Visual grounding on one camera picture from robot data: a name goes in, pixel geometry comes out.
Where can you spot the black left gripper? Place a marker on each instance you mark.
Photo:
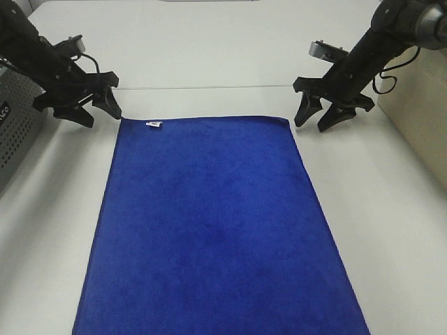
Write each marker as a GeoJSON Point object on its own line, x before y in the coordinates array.
{"type": "Point", "coordinates": [66, 96]}

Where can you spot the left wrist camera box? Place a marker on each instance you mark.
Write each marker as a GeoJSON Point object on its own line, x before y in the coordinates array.
{"type": "Point", "coordinates": [72, 46]}

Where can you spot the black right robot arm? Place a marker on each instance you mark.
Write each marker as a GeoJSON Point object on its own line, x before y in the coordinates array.
{"type": "Point", "coordinates": [395, 27]}

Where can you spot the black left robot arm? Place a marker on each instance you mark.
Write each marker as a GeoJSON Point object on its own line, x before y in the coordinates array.
{"type": "Point", "coordinates": [26, 52]}

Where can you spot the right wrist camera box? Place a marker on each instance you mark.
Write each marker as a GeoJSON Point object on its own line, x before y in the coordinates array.
{"type": "Point", "coordinates": [326, 52]}

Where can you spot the beige storage box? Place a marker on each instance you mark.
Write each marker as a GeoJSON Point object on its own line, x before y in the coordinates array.
{"type": "Point", "coordinates": [417, 107]}

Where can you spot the grey perforated plastic basket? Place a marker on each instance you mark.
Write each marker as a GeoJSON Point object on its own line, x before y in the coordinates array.
{"type": "Point", "coordinates": [20, 121]}

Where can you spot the blue microfiber towel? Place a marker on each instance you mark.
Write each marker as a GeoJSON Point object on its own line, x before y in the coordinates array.
{"type": "Point", "coordinates": [212, 226]}

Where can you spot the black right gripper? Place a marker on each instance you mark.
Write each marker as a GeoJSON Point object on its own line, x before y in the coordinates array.
{"type": "Point", "coordinates": [342, 85]}

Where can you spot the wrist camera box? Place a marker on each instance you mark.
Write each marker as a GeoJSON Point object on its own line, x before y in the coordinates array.
{"type": "Point", "coordinates": [72, 46]}
{"type": "Point", "coordinates": [326, 52]}

